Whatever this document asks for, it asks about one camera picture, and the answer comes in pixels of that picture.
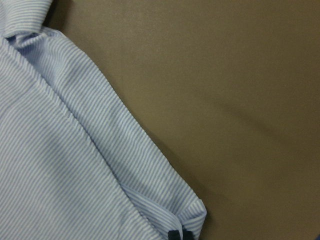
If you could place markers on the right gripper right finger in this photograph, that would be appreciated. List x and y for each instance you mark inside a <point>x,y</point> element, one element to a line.
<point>187,235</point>

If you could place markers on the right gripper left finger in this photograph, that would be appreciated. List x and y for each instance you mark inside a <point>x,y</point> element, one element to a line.
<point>174,235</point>

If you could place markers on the light blue striped shirt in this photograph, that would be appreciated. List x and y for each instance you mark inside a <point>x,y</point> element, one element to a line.
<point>74,163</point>

